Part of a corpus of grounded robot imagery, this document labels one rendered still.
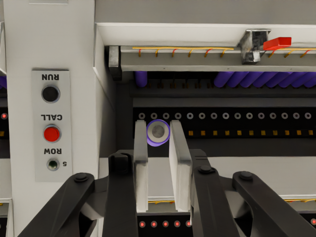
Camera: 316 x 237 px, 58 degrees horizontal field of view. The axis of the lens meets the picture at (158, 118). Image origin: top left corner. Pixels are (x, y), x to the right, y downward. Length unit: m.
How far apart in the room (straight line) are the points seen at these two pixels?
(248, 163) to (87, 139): 0.19
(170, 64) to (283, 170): 0.18
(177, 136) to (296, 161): 0.23
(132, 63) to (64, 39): 0.09
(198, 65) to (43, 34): 0.18
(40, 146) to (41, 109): 0.04
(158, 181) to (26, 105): 0.17
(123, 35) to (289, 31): 0.19
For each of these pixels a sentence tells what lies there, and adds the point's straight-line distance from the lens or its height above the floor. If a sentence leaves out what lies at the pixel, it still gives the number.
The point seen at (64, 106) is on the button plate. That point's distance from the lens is 0.32.
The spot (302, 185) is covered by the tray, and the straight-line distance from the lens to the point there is 0.38.
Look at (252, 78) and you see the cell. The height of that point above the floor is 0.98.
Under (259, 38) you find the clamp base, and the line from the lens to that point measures 0.36.
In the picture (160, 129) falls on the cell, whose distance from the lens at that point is 0.20.
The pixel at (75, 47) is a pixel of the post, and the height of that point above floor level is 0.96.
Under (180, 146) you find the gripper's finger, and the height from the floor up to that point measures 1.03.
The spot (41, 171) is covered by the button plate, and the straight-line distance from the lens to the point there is 0.34.
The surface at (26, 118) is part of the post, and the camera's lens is 0.34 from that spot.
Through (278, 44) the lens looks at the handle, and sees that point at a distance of 0.29.
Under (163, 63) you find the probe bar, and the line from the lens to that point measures 0.36.
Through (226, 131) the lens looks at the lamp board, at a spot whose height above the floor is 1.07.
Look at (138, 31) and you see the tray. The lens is 0.34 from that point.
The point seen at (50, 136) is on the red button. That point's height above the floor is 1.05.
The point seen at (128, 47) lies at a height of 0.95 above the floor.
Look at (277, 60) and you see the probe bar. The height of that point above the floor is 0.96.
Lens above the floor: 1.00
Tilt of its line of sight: 5 degrees up
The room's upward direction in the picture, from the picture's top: 180 degrees counter-clockwise
